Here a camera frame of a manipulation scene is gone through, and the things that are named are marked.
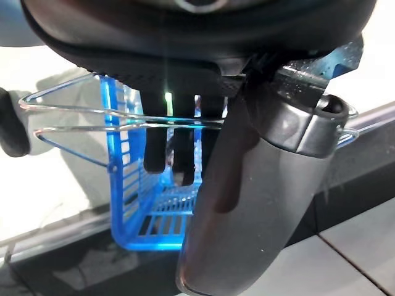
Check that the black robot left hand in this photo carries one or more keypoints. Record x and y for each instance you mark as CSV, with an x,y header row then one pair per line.
x,y
185,37

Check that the blue plastic shopping basket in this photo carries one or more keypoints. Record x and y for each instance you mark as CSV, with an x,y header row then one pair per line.
x,y
154,245

